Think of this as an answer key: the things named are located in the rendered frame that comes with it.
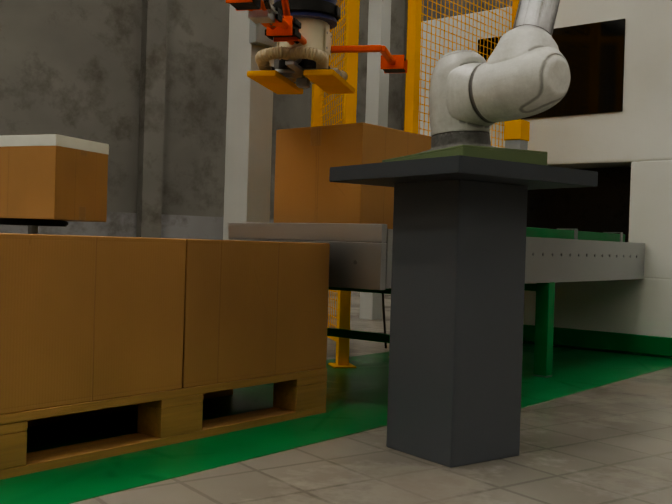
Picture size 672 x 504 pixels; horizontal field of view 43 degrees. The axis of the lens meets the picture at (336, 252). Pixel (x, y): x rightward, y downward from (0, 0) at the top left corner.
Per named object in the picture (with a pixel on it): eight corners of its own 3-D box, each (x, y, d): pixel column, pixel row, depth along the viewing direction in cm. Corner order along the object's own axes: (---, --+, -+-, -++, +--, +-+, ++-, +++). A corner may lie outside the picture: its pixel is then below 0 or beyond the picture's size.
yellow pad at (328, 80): (327, 94, 308) (328, 80, 308) (355, 93, 305) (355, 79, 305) (302, 75, 275) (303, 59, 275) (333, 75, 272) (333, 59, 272)
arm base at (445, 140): (520, 155, 229) (519, 134, 229) (462, 150, 215) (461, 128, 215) (469, 163, 243) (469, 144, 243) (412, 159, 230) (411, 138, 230)
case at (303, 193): (373, 243, 358) (376, 147, 357) (455, 245, 332) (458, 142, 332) (272, 240, 312) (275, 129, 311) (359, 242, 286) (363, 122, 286)
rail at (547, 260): (634, 278, 456) (635, 243, 455) (644, 279, 452) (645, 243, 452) (373, 287, 277) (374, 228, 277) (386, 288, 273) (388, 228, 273)
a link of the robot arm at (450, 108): (458, 142, 240) (455, 63, 240) (510, 132, 226) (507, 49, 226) (417, 137, 229) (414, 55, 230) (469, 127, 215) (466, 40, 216)
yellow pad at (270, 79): (276, 94, 312) (277, 80, 312) (303, 94, 310) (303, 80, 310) (246, 76, 279) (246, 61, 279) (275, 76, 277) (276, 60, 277)
